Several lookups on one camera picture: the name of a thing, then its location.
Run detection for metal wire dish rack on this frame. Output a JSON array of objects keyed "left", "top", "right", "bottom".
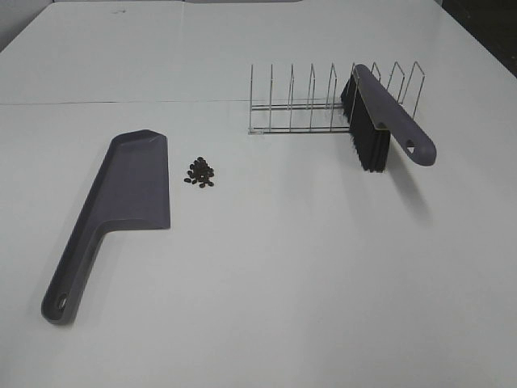
[{"left": 247, "top": 61, "right": 426, "bottom": 135}]

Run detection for pile of coffee beans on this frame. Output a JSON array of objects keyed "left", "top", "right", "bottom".
[{"left": 183, "top": 157, "right": 215, "bottom": 188}]

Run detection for grey hand brush black bristles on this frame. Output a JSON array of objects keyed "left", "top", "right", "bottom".
[{"left": 341, "top": 64, "right": 437, "bottom": 172}]

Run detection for grey plastic dustpan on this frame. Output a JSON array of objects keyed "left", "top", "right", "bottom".
[{"left": 41, "top": 129, "right": 170, "bottom": 325}]

